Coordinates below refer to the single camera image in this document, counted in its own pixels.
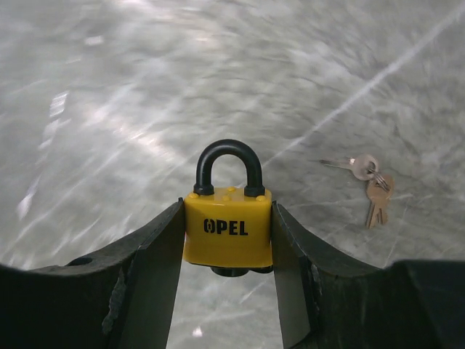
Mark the yellow padlock black shackle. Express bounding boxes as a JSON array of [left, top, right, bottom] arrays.
[[183, 139, 272, 277]]

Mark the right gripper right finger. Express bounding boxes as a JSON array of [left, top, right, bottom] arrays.
[[272, 204, 464, 348]]

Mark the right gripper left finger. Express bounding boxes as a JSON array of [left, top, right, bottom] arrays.
[[1, 201, 185, 348]]

